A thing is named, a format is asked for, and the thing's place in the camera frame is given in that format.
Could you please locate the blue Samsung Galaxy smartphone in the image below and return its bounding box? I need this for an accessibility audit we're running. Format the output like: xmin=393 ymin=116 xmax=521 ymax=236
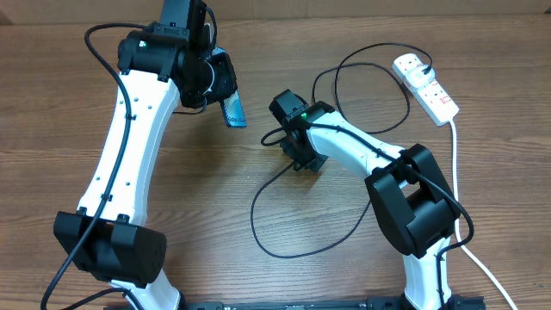
xmin=220 ymin=90 xmax=247 ymax=128

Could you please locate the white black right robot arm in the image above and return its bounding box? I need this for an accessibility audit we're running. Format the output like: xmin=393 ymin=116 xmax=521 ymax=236
xmin=269 ymin=90 xmax=461 ymax=309

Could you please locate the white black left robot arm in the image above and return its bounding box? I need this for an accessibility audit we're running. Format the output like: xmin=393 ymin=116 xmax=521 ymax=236
xmin=53 ymin=1 xmax=246 ymax=309

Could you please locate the white charger plug adapter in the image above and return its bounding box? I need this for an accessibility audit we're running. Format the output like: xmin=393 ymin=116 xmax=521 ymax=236
xmin=405 ymin=65 xmax=436 ymax=92

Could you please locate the white power extension strip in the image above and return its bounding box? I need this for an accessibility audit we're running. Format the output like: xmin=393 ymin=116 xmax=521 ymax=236
xmin=392 ymin=53 xmax=459 ymax=126

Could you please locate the white power strip cord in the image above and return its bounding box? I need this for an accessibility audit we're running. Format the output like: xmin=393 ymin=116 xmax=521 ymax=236
xmin=448 ymin=119 xmax=521 ymax=310

